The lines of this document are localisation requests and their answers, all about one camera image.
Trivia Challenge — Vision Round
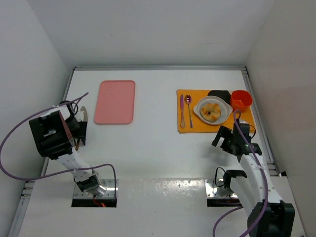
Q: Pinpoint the steel cake server wooden handle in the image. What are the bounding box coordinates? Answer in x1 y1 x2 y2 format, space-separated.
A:
75 106 88 151

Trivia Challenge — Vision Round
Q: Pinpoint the golden knotted bread roll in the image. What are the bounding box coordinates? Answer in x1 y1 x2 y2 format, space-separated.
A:
200 103 221 122

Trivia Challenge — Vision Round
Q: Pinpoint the pink rectangular tray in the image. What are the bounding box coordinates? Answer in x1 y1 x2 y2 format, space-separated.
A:
94 80 136 125

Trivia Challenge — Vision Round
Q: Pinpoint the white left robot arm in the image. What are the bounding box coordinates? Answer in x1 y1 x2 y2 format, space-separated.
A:
29 104 107 197

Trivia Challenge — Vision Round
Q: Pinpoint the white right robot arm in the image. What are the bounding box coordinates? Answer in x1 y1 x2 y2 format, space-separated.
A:
212 122 295 237

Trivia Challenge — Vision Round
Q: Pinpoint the white plate blue swirl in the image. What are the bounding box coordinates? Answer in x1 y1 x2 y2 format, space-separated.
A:
193 96 233 125

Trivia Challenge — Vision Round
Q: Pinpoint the orange cup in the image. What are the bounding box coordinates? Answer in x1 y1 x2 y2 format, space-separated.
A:
230 90 253 111

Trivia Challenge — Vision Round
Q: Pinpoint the black coaster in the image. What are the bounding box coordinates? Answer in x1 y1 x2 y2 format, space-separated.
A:
207 90 231 104

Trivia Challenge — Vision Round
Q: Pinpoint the iridescent table knife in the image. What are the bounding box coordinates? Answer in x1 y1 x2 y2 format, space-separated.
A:
180 94 185 128

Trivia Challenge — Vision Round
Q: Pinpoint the iridescent spoon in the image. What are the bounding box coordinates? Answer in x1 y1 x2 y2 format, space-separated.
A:
184 94 193 128

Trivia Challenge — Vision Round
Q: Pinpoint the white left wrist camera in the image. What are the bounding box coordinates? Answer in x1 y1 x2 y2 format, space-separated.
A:
76 111 84 122

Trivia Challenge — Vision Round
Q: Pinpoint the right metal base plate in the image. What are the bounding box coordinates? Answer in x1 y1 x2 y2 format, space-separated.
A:
204 178 238 199

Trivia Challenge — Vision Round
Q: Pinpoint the metal base plate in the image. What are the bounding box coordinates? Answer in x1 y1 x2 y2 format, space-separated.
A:
204 178 238 199
73 179 118 199

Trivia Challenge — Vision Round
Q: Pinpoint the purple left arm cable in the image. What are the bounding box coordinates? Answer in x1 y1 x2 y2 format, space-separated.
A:
0 92 117 198

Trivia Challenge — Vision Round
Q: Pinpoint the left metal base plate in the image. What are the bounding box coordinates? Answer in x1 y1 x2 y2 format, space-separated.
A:
73 179 118 199

